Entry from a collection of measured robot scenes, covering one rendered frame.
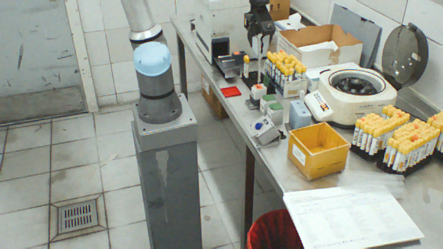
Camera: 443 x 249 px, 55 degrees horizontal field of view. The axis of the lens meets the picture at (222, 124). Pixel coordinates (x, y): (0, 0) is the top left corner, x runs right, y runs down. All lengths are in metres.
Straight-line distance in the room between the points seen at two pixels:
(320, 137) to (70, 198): 1.67
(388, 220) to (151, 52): 0.83
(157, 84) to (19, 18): 1.88
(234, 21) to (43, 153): 1.72
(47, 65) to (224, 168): 1.44
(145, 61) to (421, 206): 0.90
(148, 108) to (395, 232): 0.81
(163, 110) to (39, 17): 1.84
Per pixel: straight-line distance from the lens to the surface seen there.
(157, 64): 1.32
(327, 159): 1.29
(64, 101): 3.35
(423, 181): 1.41
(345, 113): 1.52
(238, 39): 1.94
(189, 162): 1.50
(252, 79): 1.78
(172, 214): 1.64
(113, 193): 2.62
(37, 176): 2.90
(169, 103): 1.40
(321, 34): 2.05
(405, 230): 1.21
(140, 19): 1.42
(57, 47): 3.17
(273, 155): 1.39
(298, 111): 1.43
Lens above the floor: 1.72
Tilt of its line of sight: 34 degrees down
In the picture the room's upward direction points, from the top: 1 degrees counter-clockwise
